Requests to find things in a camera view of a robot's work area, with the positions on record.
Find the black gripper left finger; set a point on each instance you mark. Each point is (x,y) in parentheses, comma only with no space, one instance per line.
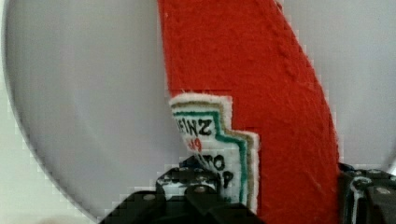
(187,194)

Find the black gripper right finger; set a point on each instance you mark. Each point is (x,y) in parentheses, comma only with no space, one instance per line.
(366,196)

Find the red plush ketchup bottle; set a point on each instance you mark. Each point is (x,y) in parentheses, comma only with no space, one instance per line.
(246,51)

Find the grey round plate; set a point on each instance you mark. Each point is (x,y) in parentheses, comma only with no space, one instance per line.
(88,87)

